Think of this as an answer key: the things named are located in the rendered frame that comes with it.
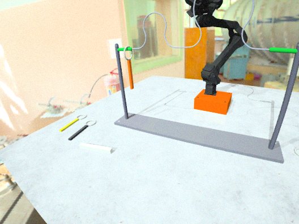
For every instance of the dark grey handle with wire loop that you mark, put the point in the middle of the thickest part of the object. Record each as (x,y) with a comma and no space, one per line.
(81,130)

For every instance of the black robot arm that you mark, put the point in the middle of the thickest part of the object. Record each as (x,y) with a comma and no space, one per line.
(210,72)

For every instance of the white rectangular bar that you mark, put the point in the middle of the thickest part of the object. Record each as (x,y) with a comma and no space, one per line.
(96,148)

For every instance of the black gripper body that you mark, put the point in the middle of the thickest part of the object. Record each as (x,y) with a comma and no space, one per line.
(198,4)

